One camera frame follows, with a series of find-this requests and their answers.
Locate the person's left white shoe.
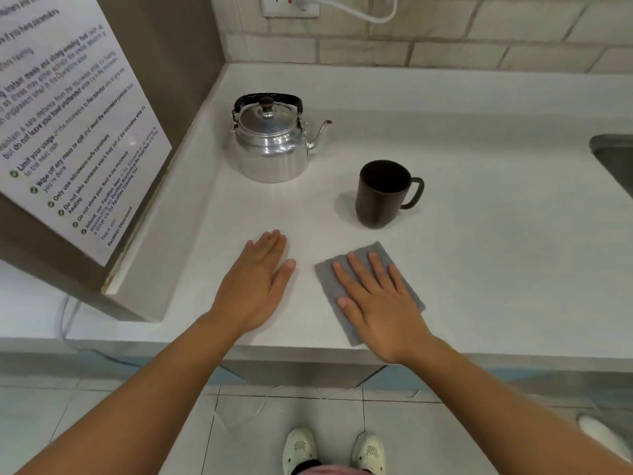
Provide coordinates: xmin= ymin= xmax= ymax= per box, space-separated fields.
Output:
xmin=282 ymin=428 xmax=318 ymax=475

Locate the person's right hand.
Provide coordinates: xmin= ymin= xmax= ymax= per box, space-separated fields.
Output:
xmin=332 ymin=251 xmax=437 ymax=366

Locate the person's right white shoe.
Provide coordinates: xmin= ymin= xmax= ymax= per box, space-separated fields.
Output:
xmin=351 ymin=432 xmax=386 ymax=475

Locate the silver kettle lid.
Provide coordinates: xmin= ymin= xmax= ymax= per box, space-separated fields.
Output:
xmin=237 ymin=97 xmax=300 ymax=137

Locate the white printed notice sign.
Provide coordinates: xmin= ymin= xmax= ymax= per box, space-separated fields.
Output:
xmin=0 ymin=0 xmax=173 ymax=267

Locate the silver metal kettle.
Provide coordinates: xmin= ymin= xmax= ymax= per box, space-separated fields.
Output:
xmin=228 ymin=92 xmax=333 ymax=184

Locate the dark brown mug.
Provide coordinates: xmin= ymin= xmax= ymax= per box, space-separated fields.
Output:
xmin=355 ymin=160 xmax=425 ymax=229

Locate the person's left hand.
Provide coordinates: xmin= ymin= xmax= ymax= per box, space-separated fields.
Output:
xmin=208 ymin=230 xmax=297 ymax=337

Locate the person's white shoe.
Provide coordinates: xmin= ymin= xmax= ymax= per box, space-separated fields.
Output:
xmin=282 ymin=428 xmax=318 ymax=475
xmin=351 ymin=432 xmax=386 ymax=475

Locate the pink clothing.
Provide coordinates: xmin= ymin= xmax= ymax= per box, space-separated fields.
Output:
xmin=292 ymin=465 xmax=374 ymax=475

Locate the grey cleaning cloth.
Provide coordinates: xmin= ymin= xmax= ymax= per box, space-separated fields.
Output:
xmin=315 ymin=241 xmax=426 ymax=347

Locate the white plug with cable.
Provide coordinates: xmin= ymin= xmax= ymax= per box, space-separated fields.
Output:
xmin=289 ymin=0 xmax=398 ymax=24

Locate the steel sink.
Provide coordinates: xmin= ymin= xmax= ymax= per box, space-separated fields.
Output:
xmin=589 ymin=134 xmax=633 ymax=199

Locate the brown cabinet side panel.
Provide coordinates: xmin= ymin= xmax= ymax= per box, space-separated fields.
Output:
xmin=0 ymin=0 xmax=226 ymax=323

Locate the thin white cable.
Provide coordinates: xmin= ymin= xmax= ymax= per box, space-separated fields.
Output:
xmin=59 ymin=297 xmax=144 ymax=367

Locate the person's left forearm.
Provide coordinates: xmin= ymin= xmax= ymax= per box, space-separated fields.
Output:
xmin=15 ymin=311 xmax=248 ymax=475

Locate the white wall socket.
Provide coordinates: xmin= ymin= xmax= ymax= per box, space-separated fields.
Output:
xmin=260 ymin=0 xmax=320 ymax=18

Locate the person's right forearm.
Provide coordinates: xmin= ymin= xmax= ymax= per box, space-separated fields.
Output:
xmin=391 ymin=335 xmax=633 ymax=475

